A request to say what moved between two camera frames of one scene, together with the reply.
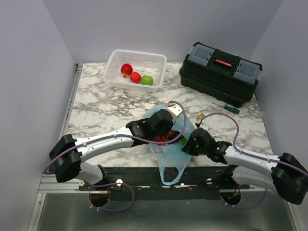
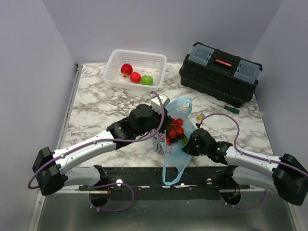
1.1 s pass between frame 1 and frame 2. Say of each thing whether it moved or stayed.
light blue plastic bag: moved
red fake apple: stayed
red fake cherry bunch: moved
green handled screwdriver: stayed
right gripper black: stayed
